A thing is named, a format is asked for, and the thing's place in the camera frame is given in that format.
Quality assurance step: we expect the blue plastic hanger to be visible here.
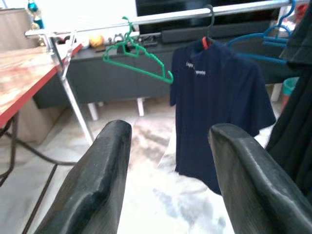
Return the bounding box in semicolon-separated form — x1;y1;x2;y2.
228;0;297;65

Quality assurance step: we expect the orange bucket teal bag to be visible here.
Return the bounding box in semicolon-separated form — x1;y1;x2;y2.
280;77;300;110

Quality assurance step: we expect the yellow orange round plush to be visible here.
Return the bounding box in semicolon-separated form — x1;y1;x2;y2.
89;34;105;48

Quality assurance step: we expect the light wooden sideboard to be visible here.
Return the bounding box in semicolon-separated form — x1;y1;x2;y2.
0;7;41;51

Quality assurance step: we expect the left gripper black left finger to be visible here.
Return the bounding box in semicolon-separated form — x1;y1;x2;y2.
34;119;133;234

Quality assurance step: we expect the black wire hanger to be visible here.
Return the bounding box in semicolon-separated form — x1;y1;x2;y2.
204;4;216;39

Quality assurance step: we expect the navy polo shirt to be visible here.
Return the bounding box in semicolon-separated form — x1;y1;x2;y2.
169;39;277;195

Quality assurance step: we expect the green plastic hanger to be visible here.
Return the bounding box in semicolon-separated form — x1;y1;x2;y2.
102;16;174;85

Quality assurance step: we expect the gold blue trophy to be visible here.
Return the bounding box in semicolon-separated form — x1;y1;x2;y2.
26;0;46;47

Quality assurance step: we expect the black printed t-shirt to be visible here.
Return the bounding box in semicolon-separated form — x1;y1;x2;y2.
265;0;312;195

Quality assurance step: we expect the black soundbar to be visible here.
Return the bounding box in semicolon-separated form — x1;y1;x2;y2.
160;20;271;44

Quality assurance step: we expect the black television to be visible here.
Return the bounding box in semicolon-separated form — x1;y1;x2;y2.
135;0;283;35

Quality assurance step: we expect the silver metal clothes rack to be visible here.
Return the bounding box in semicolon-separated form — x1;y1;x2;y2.
24;0;305;147

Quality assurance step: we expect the marble folding table red edge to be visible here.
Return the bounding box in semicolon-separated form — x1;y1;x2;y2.
0;43;83;186

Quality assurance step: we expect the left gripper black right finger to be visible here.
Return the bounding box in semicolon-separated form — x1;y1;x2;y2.
209;123;312;234

